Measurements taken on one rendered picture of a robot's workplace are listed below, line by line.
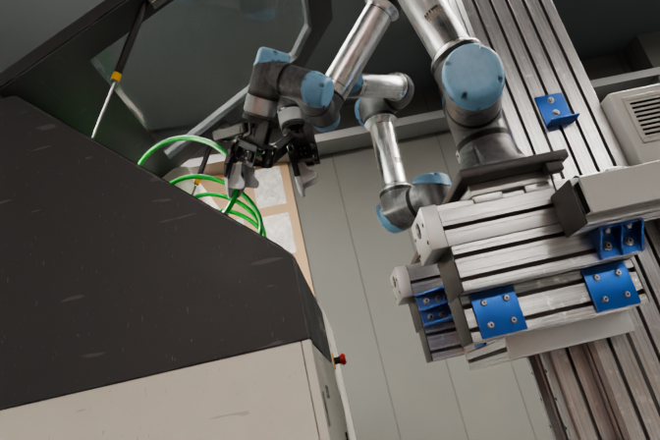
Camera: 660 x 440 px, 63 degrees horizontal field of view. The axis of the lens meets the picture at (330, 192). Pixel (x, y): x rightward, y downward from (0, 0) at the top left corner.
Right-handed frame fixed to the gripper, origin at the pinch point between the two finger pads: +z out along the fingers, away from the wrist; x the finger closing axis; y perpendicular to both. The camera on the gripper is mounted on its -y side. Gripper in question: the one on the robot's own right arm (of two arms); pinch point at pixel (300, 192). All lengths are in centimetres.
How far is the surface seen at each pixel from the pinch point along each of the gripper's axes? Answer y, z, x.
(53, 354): -49, 34, -35
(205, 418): -23, 51, -35
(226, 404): -19, 50, -35
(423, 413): 38, 70, 225
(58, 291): -48, 23, -35
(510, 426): 87, 88, 228
